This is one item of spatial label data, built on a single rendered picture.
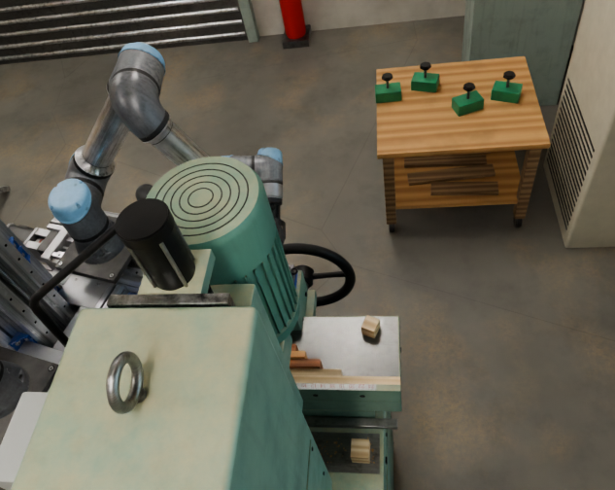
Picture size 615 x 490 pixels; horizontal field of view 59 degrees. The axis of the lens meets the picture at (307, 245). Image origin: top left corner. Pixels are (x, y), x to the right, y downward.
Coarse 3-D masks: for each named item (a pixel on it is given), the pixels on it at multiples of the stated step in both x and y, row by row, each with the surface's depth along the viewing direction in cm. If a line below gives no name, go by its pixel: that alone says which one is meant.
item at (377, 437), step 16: (320, 416) 125; (384, 416) 124; (320, 432) 123; (336, 432) 122; (352, 432) 122; (368, 432) 121; (384, 432) 121; (320, 448) 121; (336, 448) 120; (384, 448) 119; (336, 464) 118; (352, 464) 118; (368, 464) 117; (384, 464) 117; (336, 480) 116; (352, 480) 116; (368, 480) 115; (384, 480) 115
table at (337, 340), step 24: (312, 312) 135; (312, 336) 127; (336, 336) 126; (360, 336) 125; (384, 336) 124; (336, 360) 122; (360, 360) 121; (384, 360) 121; (312, 408) 122; (336, 408) 120; (360, 408) 119; (384, 408) 118
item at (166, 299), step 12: (108, 300) 64; (120, 300) 64; (132, 300) 63; (144, 300) 63; (156, 300) 63; (168, 300) 63; (180, 300) 62; (192, 300) 62; (204, 300) 62; (216, 300) 62; (228, 300) 61
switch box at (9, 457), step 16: (32, 400) 62; (16, 416) 61; (32, 416) 61; (16, 432) 60; (32, 432) 59; (0, 448) 59; (16, 448) 59; (0, 464) 58; (16, 464) 57; (0, 480) 57
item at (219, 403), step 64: (128, 320) 62; (192, 320) 60; (256, 320) 60; (64, 384) 58; (128, 384) 57; (192, 384) 56; (256, 384) 59; (64, 448) 53; (128, 448) 52; (192, 448) 51; (256, 448) 58
